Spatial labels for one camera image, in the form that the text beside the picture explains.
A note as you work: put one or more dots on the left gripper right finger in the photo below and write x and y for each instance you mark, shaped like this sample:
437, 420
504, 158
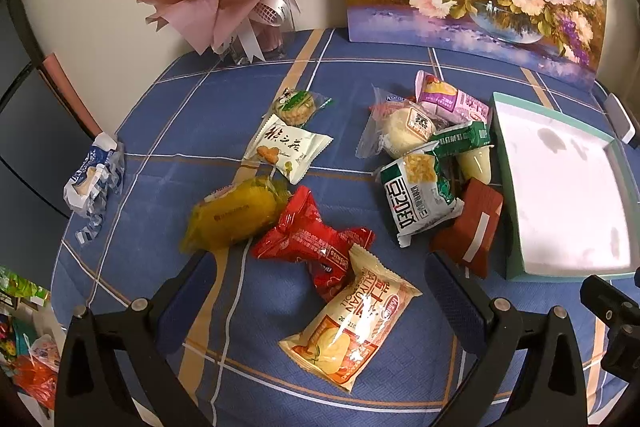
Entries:
550, 390

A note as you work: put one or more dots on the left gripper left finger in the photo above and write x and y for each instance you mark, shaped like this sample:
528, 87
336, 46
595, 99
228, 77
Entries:
91, 389

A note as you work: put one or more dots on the dark red white-stripe packet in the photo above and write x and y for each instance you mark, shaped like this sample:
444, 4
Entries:
468, 240

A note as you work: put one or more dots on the yellow soft bread packet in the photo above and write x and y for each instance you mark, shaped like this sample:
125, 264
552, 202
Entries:
234, 213

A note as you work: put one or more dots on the red candy-twist snack packet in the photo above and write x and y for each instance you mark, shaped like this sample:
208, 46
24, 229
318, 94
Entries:
300, 235

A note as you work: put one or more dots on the cream orange cake packet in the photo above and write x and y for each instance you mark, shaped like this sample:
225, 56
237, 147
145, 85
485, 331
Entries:
345, 335

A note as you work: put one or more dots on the yellow jelly cup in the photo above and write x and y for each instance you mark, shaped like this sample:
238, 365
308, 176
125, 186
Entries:
475, 164

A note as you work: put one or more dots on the green white cracker packet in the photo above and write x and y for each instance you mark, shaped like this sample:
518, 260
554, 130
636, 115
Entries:
418, 193

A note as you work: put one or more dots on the white nut snack packet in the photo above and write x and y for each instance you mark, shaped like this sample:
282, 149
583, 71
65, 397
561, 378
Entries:
289, 149

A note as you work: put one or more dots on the pink purple swiss roll packet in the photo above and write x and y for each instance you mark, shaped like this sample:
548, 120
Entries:
448, 102

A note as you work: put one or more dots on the round cookie clear green packet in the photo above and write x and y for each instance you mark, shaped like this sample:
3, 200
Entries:
297, 107

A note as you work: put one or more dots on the round pastry clear packet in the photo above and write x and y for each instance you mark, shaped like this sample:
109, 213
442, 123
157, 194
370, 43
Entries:
396, 126

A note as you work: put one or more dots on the green biscuit packet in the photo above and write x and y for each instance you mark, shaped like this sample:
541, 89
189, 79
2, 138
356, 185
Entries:
461, 138

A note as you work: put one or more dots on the colourful bags on floor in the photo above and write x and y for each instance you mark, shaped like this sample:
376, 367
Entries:
30, 360

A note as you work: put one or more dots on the white teal-rimmed tray box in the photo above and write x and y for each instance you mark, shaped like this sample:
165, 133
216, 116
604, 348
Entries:
571, 195

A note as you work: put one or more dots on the crumpled blue white wrapper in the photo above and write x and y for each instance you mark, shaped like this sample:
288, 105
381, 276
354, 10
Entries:
101, 174

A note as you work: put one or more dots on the white power adapter box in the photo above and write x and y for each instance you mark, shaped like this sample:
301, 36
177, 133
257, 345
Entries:
622, 124

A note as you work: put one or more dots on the blue plaid tablecloth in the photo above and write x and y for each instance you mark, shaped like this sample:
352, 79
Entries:
185, 139

